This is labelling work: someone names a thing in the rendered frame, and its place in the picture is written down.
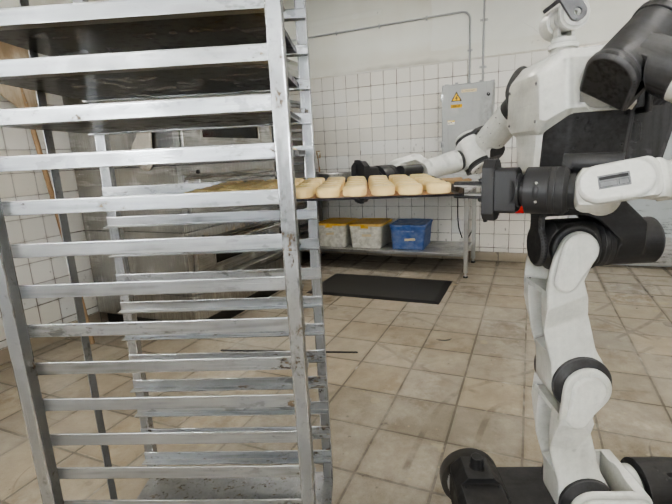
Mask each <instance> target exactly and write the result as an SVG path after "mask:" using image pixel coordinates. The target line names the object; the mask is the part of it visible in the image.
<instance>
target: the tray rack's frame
mask: <svg viewBox="0 0 672 504"><path fill-rule="evenodd" d="M36 97H37V102H38V107H47V101H46V95H45V93H44V92H39V91H36ZM43 135H44V140H45V146H46V151H47V154H56V151H55V146H54V140H53V135H52V131H47V130H43ZM94 138H95V144H96V150H97V152H101V151H111V144H110V138H109V135H94ZM99 169H100V175H101V181H102V187H117V184H116V177H115V171H114V166H111V167H99ZM50 173H51V179H52V184H53V190H54V195H55V199H64V196H63V190H62V185H61V179H60V174H59V169H50ZM58 217H59V222H60V228H61V233H62V239H63V242H72V241H71V235H70V229H69V224H68V218H67V213H66V214H58ZM109 232H110V238H111V240H125V236H124V230H123V228H109ZM66 260H67V266H68V271H69V277H70V282H71V283H79V280H78V274H77V269H76V263H75V257H74V256H66ZM114 263H115V269H116V274H130V269H129V262H128V257H115V258H114ZM73 299H74V304H75V310H76V315H77V320H78V323H86V319H85V313H84V308H83V302H82V297H73ZM0 314H1V318H2V323H3V327H4V332H5V336H6V341H7V345H8V350H9V354H10V359H11V363H12V368H13V372H14V377H15V381H16V386H17V390H18V395H19V399H20V404H21V408H22V413H23V417H24V422H25V426H26V431H27V435H28V440H29V444H30V449H31V453H32V458H33V462H34V467H35V471H36V476H37V480H38V485H39V489H40V494H41V498H42V503H43V504H64V499H63V494H62V489H61V485H60V480H59V475H58V470H57V466H56V461H55V456H54V451H53V447H52V442H51V437H50V432H49V427H48V423H47V418H46V413H45V408H44V404H43V399H42V394H41V389H40V385H39V380H38V375H37V370H36V365H35V361H34V356H33V351H32V346H31V342H30V337H29V332H28V327H27V323H26V318H25V313H24V308H23V303H22V299H21V294H20V289H19V284H18V280H17V275H16V270H15V265H14V260H13V256H12V251H11V246H10V241H9V237H8V232H7V227H6V222H5V218H4V213H3V208H2V203H1V198H0ZM80 337H81V342H82V348H83V353H84V359H85V361H93V358H92V352H91V347H90V341H89V336H80ZM127 344H128V351H129V355H132V354H142V347H141V341H140V340H136V341H127ZM87 375H88V380H89V386H90V391H91V397H92V398H98V397H99V391H98V386H97V380H96V375H95V374H87ZM94 413H95V419H96V424H97V430H98V433H106V431H105V425H104V419H103V414H102V410H94ZM139 419H140V426H141V429H145V428H154V426H153V420H152V417H139ZM100 446H101V451H102V457H103V462H104V467H112V464H111V458H110V453H109V447H108V445H100ZM107 484H108V490H109V495H110V499H118V498H117V492H116V486H115V481H114V479H107ZM315 487H316V498H317V500H318V504H331V503H332V489H333V480H332V478H324V474H323V472H315ZM274 498H301V486H300V477H245V478H149V480H148V481H147V483H146V485H145V486H144V488H143V489H142V491H141V492H140V494H139V496H138V497H137V499H274Z"/></svg>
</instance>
